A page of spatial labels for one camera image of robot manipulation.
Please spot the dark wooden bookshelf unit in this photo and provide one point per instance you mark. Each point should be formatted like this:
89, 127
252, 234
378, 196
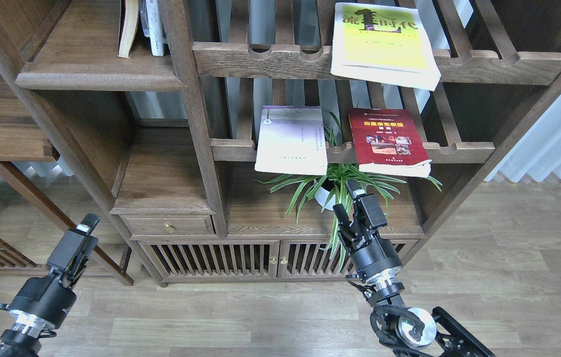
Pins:
171, 139

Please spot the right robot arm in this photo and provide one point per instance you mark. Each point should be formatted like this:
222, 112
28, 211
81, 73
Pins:
404, 330

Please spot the upright cream paged book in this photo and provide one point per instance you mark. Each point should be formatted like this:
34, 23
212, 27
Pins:
129, 21

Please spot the green spider plant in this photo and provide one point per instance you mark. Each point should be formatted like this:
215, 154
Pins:
383, 185

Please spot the brass drawer knob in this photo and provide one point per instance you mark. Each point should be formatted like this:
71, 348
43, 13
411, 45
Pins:
168, 228

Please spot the pale lavender cover book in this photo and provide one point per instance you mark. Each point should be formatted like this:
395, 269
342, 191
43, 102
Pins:
291, 141

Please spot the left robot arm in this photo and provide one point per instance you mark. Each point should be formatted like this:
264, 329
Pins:
23, 343

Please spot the yellow green cover book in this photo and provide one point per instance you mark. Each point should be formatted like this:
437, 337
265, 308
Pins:
382, 44

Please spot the upright white book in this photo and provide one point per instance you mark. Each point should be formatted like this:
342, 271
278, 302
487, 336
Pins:
152, 26

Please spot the red cover book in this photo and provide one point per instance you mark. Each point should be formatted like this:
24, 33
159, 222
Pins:
387, 142

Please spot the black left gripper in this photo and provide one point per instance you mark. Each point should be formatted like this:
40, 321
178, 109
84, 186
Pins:
43, 303

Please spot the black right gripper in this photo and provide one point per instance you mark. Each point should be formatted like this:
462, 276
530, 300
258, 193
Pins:
375, 259

